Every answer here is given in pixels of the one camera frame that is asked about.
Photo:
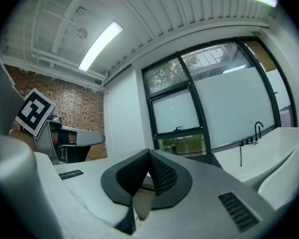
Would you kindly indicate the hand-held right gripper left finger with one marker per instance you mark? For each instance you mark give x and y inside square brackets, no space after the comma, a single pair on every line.
[124,178]

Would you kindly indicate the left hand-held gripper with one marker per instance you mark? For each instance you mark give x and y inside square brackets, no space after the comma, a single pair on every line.
[35,111]

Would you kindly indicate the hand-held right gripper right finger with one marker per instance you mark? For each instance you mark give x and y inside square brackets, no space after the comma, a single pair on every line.
[169,180]

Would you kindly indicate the person's left forearm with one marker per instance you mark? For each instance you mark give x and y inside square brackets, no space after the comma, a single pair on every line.
[20,139]

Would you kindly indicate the white rectangular bathtub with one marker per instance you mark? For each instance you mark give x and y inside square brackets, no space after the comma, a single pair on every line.
[264,151]

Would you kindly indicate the black curved bathtub faucet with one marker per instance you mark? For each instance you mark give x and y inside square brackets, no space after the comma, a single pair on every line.
[259,129]

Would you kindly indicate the black framed window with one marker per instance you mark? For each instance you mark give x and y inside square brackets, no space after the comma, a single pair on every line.
[229,96]

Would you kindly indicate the round ceiling smoke detector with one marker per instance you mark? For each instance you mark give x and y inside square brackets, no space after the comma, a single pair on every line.
[82,33]

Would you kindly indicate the white oval tub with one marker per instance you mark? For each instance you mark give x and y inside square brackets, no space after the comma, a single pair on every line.
[286,183]

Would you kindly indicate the green exit sign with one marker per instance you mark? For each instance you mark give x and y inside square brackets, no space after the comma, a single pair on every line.
[256,33]

